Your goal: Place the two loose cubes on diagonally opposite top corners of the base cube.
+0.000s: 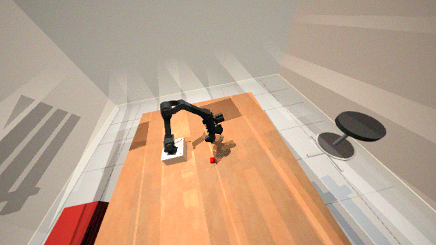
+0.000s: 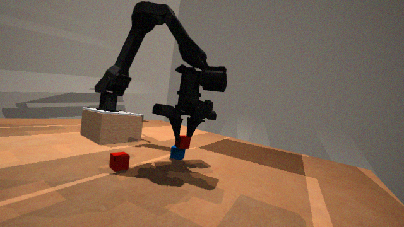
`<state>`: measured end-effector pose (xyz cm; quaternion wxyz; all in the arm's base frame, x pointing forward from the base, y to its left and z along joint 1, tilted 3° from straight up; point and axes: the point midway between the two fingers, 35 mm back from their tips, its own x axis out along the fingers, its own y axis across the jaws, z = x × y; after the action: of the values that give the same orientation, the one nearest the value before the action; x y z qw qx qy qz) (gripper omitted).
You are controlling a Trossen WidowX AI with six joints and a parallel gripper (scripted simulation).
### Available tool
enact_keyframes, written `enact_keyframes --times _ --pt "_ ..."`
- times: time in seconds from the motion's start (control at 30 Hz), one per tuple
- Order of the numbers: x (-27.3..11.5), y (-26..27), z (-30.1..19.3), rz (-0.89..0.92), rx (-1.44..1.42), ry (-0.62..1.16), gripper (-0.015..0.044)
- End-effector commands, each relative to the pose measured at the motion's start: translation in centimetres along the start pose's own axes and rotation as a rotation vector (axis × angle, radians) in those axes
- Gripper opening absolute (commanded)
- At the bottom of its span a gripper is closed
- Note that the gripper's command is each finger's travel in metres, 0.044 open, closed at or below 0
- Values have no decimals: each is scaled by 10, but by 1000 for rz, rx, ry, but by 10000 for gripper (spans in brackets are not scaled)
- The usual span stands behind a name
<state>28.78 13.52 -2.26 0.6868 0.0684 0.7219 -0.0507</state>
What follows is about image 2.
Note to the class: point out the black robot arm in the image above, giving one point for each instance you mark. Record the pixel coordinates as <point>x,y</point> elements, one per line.
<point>145,16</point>

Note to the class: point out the red cube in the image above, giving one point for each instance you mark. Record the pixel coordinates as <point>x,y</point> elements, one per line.
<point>183,143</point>
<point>119,161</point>

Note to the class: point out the blue cube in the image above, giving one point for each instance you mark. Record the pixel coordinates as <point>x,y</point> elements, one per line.
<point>176,153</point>

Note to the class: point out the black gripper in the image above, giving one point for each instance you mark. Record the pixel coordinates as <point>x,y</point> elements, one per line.
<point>174,114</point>

